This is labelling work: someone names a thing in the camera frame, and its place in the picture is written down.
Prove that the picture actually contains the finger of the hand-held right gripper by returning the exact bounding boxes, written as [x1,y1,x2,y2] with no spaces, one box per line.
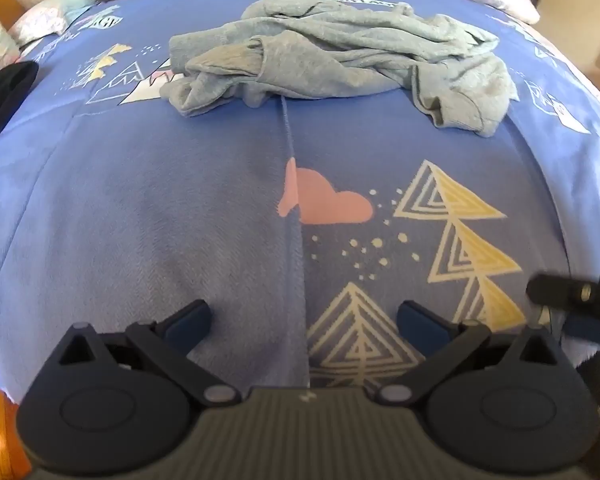
[526,272,600,350]

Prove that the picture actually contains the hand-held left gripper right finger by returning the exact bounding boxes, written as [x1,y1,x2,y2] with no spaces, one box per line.
[379,300,564,407]

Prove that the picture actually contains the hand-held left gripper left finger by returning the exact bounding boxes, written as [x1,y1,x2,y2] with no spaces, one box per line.
[55,299,242,407]

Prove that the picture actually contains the blue printed blanket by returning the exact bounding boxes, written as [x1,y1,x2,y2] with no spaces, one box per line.
[0,0,600,405]

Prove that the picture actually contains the black cloth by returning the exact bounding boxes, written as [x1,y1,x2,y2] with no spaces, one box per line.
[0,61,40,157]

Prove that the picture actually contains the floral pillow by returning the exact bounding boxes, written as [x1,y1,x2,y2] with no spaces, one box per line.
[0,0,101,77]

